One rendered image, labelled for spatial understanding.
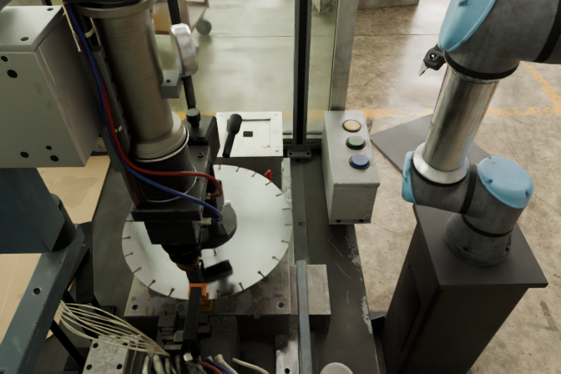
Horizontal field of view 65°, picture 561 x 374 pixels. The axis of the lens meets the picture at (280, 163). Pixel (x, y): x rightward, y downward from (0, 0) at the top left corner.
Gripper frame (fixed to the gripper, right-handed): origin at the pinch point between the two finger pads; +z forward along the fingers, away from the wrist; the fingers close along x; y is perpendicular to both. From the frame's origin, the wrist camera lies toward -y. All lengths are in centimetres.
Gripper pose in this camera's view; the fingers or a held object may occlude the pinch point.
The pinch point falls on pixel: (438, 88)
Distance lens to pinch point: 135.9
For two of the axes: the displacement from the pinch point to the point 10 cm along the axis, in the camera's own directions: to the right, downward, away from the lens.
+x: -6.4, -5.3, 5.6
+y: 7.7, -4.5, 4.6
